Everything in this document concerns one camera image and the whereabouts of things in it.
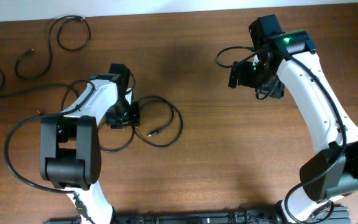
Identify black USB cable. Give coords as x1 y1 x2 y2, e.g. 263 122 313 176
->
14 14 92 81
96 95 184 153

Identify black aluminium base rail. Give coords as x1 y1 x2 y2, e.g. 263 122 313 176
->
43 205 352 224

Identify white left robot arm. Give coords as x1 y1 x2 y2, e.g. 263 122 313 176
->
40 70 140 223

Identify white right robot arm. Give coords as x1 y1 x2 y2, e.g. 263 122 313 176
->
228 15 358 223

